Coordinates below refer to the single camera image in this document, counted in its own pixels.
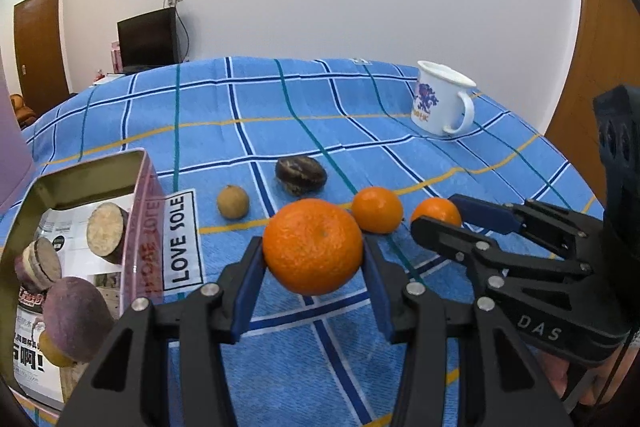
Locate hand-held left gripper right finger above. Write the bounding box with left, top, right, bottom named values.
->
left=361, top=234, right=566, bottom=427

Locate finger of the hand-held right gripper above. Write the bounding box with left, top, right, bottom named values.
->
left=410, top=214, right=595, bottom=294
left=447, top=193, right=605, bottom=259

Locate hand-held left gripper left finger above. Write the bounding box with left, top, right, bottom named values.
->
left=59, top=236, right=266, bottom=427

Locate small orange mandarin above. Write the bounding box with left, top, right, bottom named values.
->
left=410, top=197, right=462, bottom=228
left=351, top=186, right=405, bottom=235

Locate large orange mandarin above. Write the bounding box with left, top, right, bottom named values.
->
left=262, top=199, right=364, bottom=296

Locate small tan longan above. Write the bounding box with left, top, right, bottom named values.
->
left=216, top=185, right=250, bottom=221

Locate pink tin box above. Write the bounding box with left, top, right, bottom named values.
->
left=0, top=148, right=166, bottom=413

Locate dark brown passion fruit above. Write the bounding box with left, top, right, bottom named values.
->
left=275, top=157, right=328, bottom=196

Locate cut sweet potato piece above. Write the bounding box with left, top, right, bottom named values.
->
left=86, top=202, right=132, bottom=264

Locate purple sweet potato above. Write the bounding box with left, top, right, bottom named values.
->
left=42, top=276, right=116, bottom=364

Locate sweet potato slice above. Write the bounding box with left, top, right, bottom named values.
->
left=14, top=237, right=63, bottom=293

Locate person's right hand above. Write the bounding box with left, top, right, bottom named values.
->
left=540, top=349, right=618, bottom=413

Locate white printed mug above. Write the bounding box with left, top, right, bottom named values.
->
left=410, top=60, right=477, bottom=136

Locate printed paper leaflet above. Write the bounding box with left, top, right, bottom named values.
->
left=10, top=202, right=131, bottom=403

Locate blue checked tablecloth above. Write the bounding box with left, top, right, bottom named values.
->
left=0, top=56, right=608, bottom=427

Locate brown wooden panel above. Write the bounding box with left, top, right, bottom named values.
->
left=545, top=0, right=640, bottom=168

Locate low television stand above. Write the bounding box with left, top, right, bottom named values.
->
left=93, top=67, right=151, bottom=84

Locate black television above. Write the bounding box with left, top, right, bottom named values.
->
left=117, top=8, right=180, bottom=68

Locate brown leather armchair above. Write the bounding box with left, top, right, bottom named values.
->
left=10, top=93, right=36, bottom=130

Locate brown wooden door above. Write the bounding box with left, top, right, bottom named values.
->
left=13, top=0, right=71, bottom=108

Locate black power cable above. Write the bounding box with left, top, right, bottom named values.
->
left=172, top=3, right=191, bottom=62

